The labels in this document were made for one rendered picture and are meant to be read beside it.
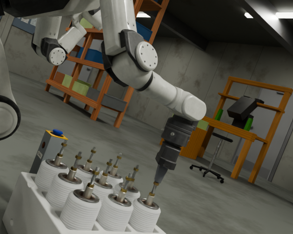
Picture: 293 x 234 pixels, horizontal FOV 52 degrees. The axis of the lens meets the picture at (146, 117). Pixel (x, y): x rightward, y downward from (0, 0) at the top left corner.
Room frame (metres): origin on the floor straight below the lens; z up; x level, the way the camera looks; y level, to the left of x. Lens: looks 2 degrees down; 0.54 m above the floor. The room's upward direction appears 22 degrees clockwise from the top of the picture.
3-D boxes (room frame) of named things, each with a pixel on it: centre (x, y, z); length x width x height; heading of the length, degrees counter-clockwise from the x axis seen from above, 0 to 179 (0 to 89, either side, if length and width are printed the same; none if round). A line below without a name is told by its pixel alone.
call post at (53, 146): (1.17, 0.30, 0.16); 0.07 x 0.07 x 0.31; 39
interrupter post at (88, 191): (0.83, 0.07, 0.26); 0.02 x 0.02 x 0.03
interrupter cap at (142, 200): (0.98, -0.11, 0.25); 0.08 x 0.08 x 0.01
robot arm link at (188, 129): (0.99, -0.11, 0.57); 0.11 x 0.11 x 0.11; 40
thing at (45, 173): (1.01, 0.22, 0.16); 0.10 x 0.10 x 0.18
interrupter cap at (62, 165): (1.01, 0.22, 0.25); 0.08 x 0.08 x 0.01
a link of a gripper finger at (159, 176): (0.97, -0.11, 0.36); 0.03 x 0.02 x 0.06; 94
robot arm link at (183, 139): (0.98, -0.11, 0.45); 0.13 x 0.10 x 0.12; 4
